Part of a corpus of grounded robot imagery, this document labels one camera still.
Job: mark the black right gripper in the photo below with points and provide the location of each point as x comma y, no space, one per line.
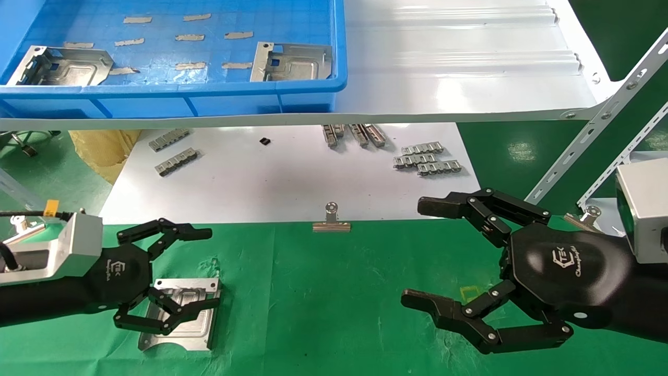
574,277

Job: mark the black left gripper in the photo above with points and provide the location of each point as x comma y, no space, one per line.
115,277

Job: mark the stamped sheet metal bracket plate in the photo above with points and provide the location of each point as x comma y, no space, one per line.
78,70
297,65
201,331

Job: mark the silver binder clip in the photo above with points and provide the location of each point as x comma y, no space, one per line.
589,214
332,226
21,225

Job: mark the green table cloth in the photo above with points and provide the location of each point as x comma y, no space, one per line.
313,303

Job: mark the yellow plastic bag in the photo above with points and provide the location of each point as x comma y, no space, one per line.
102,149

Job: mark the blue plastic bin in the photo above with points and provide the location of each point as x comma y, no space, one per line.
235,102

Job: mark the white metal shelf rack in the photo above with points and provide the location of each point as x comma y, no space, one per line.
443,78

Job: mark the white slotted-angle storage rack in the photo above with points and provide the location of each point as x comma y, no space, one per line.
622,157

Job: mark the black metal stand base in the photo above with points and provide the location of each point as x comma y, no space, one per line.
28,150

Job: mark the beige tape strip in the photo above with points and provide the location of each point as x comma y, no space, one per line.
189,37
197,17
123,70
129,42
137,20
236,66
190,66
78,45
238,35

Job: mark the ribbed silver metal rail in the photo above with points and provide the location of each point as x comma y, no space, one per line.
177,161
422,148
416,160
169,139
439,167

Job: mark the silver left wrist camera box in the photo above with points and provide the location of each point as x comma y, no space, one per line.
78,245

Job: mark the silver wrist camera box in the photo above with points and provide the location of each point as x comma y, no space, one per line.
78,245
647,209

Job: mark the grey metal slide rail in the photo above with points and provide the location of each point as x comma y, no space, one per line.
376,134
330,136
359,134
340,130

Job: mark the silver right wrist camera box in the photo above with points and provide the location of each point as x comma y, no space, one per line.
647,209

